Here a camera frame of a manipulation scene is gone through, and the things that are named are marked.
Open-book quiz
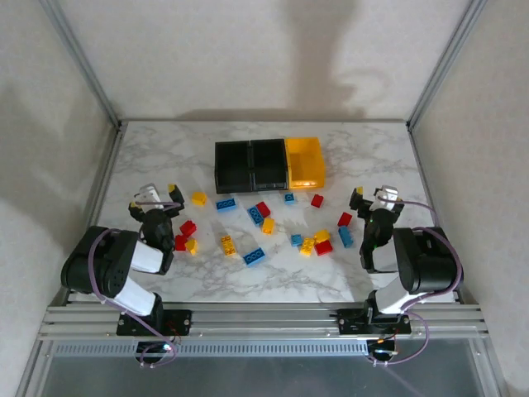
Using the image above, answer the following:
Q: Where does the yellow plastic bin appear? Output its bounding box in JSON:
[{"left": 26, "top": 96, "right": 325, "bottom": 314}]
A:
[{"left": 284, "top": 136, "right": 326, "bottom": 190}]

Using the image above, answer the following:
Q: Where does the black plastic bin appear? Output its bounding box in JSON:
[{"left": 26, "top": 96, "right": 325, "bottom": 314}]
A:
[
  {"left": 214, "top": 140, "right": 254, "bottom": 194},
  {"left": 250, "top": 138, "right": 290, "bottom": 192}
]

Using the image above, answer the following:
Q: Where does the black controller board with LED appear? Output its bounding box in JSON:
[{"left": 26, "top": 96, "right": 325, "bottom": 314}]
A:
[
  {"left": 136, "top": 341, "right": 174, "bottom": 359},
  {"left": 369, "top": 337, "right": 401, "bottom": 359}
]

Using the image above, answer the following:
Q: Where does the grey transparent panel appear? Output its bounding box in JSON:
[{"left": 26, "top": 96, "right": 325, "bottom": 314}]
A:
[{"left": 24, "top": 353, "right": 503, "bottom": 397}]

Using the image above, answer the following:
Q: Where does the aluminium table side rail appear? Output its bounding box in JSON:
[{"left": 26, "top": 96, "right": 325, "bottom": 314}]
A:
[
  {"left": 61, "top": 122, "right": 127, "bottom": 305},
  {"left": 407, "top": 126, "right": 463, "bottom": 302}
]

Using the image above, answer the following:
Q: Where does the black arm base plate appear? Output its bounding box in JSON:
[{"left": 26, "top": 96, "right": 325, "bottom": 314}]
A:
[
  {"left": 337, "top": 308, "right": 413, "bottom": 335},
  {"left": 117, "top": 309, "right": 193, "bottom": 337}
]

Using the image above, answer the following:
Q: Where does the wide aluminium mounting rail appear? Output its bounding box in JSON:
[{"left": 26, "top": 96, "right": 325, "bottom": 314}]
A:
[{"left": 39, "top": 304, "right": 491, "bottom": 341}]

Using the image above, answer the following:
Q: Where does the aluminium frame post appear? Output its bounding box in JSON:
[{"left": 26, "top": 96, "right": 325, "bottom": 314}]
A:
[
  {"left": 39, "top": 0, "right": 124, "bottom": 130},
  {"left": 406, "top": 0, "right": 492, "bottom": 132}
]

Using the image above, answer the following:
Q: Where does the grey slotted cable duct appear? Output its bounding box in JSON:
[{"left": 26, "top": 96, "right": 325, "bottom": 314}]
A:
[{"left": 53, "top": 339, "right": 371, "bottom": 357}]

